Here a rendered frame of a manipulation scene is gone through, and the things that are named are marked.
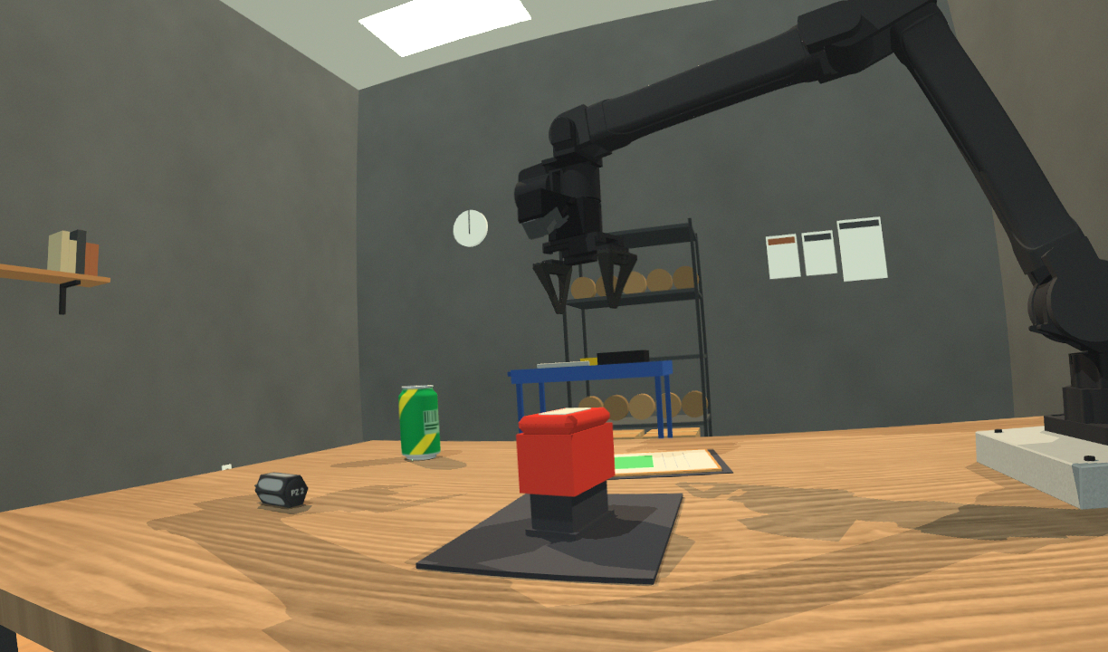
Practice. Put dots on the green drink can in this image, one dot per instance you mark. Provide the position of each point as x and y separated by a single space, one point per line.
419 422

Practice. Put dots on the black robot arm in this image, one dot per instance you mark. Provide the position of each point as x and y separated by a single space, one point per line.
1069 299

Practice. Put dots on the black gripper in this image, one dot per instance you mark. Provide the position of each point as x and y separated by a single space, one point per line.
583 249

